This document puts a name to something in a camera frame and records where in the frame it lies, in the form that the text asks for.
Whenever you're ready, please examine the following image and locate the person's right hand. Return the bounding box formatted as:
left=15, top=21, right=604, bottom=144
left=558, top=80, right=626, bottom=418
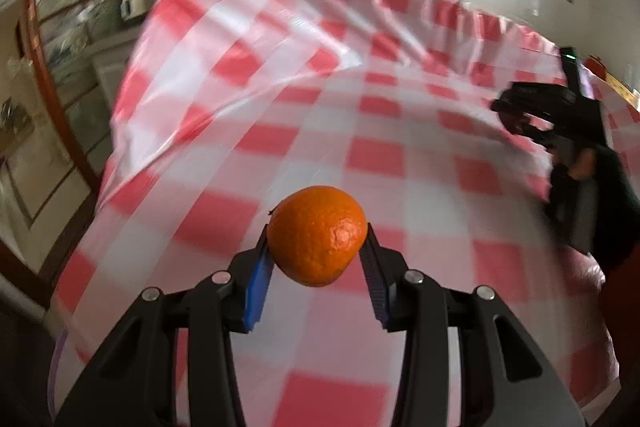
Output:
left=542, top=147, right=640, bottom=268

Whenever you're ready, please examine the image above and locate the red white checkered tablecloth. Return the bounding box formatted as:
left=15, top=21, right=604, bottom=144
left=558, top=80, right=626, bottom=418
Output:
left=47, top=0, right=640, bottom=427

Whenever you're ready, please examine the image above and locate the wooden glass-door cabinet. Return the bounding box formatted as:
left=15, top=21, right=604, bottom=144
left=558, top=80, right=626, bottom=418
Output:
left=0, top=0, right=161, bottom=308

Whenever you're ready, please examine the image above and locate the small red jar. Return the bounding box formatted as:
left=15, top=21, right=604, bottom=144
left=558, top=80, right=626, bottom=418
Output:
left=585, top=54, right=608, bottom=80

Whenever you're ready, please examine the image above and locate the orange tangerine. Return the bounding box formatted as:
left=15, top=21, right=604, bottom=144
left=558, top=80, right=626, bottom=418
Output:
left=266, top=185, right=368, bottom=288

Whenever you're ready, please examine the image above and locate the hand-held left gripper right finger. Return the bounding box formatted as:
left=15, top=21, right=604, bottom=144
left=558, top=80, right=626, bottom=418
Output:
left=359, top=223, right=586, bottom=427

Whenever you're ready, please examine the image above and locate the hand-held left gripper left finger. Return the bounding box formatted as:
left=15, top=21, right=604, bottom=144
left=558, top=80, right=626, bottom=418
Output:
left=54, top=223, right=275, bottom=427

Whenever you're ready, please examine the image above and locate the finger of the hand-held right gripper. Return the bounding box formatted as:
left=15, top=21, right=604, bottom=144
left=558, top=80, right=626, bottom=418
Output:
left=490, top=82, right=566, bottom=118
left=502, top=112, right=556, bottom=148

